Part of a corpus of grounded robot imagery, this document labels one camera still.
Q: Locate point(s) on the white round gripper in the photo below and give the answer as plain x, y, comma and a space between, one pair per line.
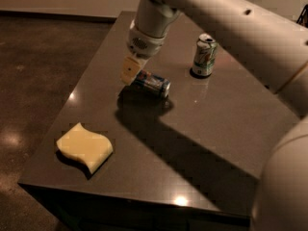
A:
144, 45

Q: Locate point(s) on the blue silver redbull can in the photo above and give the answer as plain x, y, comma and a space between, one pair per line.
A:
155, 84

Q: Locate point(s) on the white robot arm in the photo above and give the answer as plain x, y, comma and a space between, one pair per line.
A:
275, 51

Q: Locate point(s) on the white green soda can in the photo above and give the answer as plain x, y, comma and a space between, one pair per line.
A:
205, 55

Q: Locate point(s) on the yellow wavy sponge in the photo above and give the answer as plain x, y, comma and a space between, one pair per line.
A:
86, 147

